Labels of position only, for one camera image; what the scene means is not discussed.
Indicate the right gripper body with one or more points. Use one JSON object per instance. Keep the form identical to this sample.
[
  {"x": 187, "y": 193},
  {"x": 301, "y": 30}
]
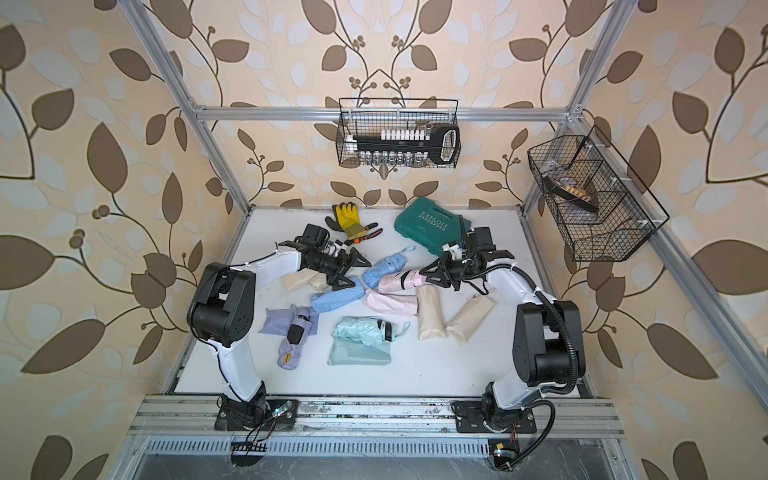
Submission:
[{"x": 461, "y": 265}]

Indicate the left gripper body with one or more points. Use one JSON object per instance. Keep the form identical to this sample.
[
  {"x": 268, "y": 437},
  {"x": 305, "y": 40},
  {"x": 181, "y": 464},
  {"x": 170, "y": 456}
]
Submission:
[{"x": 325, "y": 263}]

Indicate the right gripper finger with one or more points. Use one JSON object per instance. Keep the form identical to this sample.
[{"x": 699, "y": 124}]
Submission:
[
  {"x": 438, "y": 269},
  {"x": 445, "y": 280}
]

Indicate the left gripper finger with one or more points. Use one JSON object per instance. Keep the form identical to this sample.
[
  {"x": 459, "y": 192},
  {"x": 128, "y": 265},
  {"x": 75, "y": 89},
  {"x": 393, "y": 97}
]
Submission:
[
  {"x": 340, "y": 281},
  {"x": 353, "y": 258}
]

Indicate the beige sleeved umbrella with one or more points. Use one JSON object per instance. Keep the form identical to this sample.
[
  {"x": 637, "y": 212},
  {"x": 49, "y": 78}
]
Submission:
[{"x": 296, "y": 280}]

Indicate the blue sleeved umbrella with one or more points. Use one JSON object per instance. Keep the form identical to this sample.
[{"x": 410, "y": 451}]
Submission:
[{"x": 334, "y": 300}]

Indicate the cream sleeved umbrella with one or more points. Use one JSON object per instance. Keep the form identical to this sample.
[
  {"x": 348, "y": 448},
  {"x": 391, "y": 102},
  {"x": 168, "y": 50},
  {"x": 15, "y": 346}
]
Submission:
[
  {"x": 470, "y": 317},
  {"x": 430, "y": 315}
]

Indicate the pink sleeved umbrella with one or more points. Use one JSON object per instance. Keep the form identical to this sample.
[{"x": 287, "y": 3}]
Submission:
[{"x": 399, "y": 305}]

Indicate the purple umbrella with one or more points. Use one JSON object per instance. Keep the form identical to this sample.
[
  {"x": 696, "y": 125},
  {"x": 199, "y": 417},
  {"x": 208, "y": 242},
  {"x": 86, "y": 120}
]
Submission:
[{"x": 302, "y": 326}]

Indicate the mint green umbrella sleeve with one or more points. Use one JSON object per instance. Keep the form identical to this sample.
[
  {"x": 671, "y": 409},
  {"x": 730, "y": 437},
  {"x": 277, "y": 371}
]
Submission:
[{"x": 349, "y": 353}]

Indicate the purple umbrella sleeve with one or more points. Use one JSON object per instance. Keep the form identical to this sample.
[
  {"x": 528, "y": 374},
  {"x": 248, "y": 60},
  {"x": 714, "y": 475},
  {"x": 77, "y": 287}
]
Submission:
[{"x": 278, "y": 321}]

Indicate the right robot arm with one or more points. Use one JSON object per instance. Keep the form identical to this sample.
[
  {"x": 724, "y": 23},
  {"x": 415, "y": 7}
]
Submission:
[{"x": 547, "y": 347}]

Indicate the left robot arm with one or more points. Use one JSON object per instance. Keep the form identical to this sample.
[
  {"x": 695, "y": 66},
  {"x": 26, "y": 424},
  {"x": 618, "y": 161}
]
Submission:
[{"x": 222, "y": 310}]

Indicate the orange black pliers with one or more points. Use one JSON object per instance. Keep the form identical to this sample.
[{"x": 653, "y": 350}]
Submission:
[{"x": 371, "y": 231}]

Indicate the yellow black work glove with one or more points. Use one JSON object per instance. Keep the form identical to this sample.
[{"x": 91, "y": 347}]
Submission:
[{"x": 345, "y": 219}]

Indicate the green plastic tool case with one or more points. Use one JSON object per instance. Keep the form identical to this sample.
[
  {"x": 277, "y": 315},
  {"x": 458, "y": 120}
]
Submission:
[{"x": 430, "y": 226}]

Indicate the tool in right basket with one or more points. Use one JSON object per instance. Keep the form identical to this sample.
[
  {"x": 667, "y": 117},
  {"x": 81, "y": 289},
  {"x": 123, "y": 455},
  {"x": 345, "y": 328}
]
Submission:
[{"x": 571, "y": 194}]

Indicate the black socket set holder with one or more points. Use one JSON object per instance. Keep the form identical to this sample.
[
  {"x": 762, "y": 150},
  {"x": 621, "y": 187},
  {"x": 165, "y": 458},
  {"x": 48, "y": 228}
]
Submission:
[{"x": 428, "y": 145}]

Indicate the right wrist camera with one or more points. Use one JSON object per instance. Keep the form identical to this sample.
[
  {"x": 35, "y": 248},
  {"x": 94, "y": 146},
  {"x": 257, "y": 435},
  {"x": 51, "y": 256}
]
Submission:
[{"x": 454, "y": 250}]

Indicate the back wire basket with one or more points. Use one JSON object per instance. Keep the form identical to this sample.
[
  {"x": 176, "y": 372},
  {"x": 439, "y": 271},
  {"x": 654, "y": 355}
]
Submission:
[{"x": 357, "y": 115}]

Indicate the wire basket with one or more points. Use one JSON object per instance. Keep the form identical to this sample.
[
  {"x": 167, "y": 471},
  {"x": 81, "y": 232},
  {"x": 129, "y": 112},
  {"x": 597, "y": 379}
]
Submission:
[
  {"x": 357, "y": 115},
  {"x": 629, "y": 213}
]

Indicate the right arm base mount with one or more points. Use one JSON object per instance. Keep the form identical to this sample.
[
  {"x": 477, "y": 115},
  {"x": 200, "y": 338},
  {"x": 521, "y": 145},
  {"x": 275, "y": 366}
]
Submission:
[{"x": 484, "y": 416}]

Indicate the right wire basket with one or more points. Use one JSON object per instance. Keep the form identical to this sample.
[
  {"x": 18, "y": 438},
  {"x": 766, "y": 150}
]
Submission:
[{"x": 629, "y": 213}]

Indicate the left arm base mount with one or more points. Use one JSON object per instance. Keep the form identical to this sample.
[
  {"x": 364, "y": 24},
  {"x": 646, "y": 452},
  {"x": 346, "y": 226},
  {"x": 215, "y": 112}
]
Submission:
[{"x": 260, "y": 412}]

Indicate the aluminium front rail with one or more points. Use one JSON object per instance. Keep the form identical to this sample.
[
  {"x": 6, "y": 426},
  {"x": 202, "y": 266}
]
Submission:
[{"x": 198, "y": 415}]

